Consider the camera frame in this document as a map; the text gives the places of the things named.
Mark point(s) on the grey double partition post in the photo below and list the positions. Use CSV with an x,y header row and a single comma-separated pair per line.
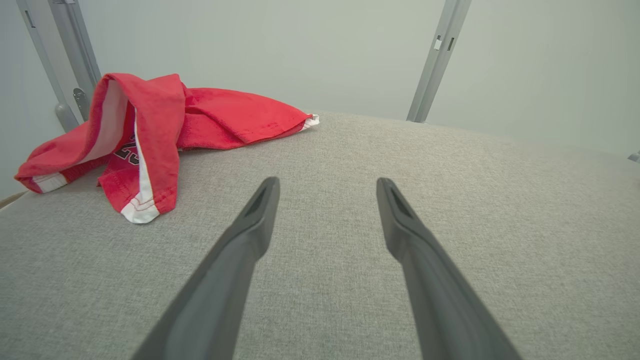
x,y
440,55

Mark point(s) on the grey metal rack frame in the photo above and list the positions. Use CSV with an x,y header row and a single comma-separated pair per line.
x,y
75,45

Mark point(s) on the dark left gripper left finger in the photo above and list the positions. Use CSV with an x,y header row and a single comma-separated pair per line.
x,y
225,280

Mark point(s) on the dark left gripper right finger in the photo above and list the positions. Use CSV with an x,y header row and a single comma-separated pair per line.
x,y
435,290

